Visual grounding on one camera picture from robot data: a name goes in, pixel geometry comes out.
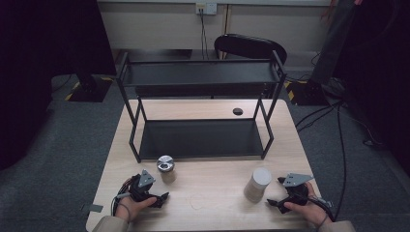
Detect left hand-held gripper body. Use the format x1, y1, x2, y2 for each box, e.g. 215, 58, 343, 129
129, 169, 162, 203

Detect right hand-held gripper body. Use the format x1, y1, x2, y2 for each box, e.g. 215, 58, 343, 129
283, 173, 314, 207

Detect glass jar with white lid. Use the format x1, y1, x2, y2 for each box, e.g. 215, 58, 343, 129
243, 166, 273, 204

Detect glass jar with silver lid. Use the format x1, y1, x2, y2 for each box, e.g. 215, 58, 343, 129
156, 155, 178, 185

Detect black metal shelf rack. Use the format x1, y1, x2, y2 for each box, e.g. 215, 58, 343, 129
115, 49, 288, 164

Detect person's right hand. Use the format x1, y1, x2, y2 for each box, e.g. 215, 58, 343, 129
283, 182, 327, 228

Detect person's left hand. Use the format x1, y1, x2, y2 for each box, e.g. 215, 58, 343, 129
115, 194, 158, 223

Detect grey band on left wrist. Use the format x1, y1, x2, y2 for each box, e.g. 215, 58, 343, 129
119, 201, 133, 224

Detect grey band on wrist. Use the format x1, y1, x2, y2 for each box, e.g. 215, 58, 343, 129
119, 201, 133, 224
314, 213, 329, 229

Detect grey band on right wrist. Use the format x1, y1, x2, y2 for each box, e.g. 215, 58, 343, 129
314, 213, 329, 229

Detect grey tape piece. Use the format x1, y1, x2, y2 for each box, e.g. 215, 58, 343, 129
80, 203, 104, 214

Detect black stand base yellow stripes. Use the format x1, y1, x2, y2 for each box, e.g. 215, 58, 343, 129
64, 74, 114, 103

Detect black chair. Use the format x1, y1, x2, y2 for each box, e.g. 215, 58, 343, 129
214, 33, 288, 66

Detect grey stand with striped base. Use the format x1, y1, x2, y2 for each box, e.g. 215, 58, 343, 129
283, 0, 357, 106

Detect dark curtain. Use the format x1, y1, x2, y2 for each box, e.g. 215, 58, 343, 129
333, 0, 410, 177
0, 0, 118, 172

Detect right hand-held gripper cable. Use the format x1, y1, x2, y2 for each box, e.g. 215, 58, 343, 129
306, 194, 337, 223

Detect hand-held gripper cable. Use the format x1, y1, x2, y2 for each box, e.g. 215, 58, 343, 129
110, 179, 133, 217
306, 194, 337, 223

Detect left hand-held gripper cable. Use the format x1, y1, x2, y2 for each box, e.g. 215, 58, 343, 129
110, 179, 133, 217

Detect black floor cable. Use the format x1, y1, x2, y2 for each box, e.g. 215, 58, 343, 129
294, 100, 343, 133
334, 102, 348, 222

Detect black power cable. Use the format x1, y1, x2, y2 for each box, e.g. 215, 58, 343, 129
198, 9, 211, 61

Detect white wall socket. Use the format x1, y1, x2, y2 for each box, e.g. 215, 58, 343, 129
195, 2, 218, 16

